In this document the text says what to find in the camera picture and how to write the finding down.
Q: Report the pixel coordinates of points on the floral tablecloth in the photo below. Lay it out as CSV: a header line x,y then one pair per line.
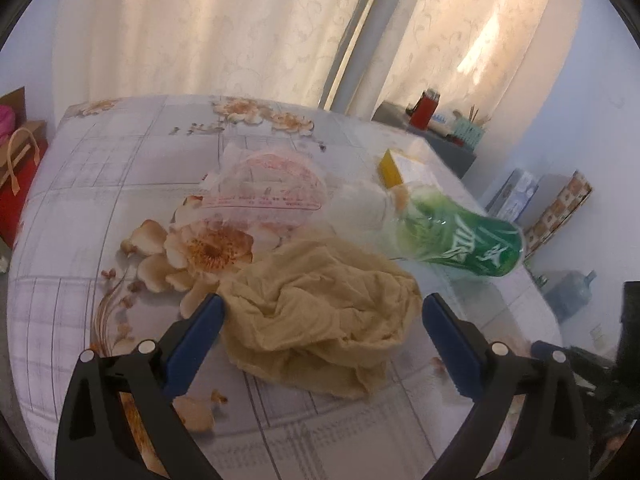
x,y
322,233

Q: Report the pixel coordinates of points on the patterned cardboard box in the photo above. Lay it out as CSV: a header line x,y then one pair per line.
x,y
556,199

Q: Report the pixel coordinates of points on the clear red-printed plastic bag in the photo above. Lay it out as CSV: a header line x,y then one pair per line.
x,y
275,186

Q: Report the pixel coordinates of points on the red paper gift bag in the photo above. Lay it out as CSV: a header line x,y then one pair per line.
x,y
20,159

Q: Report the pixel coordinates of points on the tan paper napkin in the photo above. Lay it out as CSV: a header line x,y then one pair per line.
x,y
319,314

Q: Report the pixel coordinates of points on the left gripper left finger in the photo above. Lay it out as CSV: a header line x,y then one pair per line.
x,y
94,438

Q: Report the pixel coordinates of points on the blue water jug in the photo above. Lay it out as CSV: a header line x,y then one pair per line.
x,y
566,292

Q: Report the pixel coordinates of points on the grey cabinet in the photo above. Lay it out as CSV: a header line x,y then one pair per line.
x,y
457,158

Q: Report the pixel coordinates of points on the yellow cardboard box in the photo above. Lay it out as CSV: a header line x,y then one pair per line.
x,y
396,168

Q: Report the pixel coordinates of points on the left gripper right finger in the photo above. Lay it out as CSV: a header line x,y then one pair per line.
x,y
550,440

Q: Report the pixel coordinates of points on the cream lace curtain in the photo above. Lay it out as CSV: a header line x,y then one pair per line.
x,y
346,55

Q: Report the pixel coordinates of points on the brown cardboard box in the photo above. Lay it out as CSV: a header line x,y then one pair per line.
x,y
16,101

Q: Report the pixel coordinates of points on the red thermos flask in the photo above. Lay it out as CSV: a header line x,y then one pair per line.
x,y
425,108

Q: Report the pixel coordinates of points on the green plastic bottle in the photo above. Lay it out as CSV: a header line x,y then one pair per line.
x,y
425,225

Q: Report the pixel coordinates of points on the teal utensil holder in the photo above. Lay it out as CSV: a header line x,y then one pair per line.
x,y
468,132

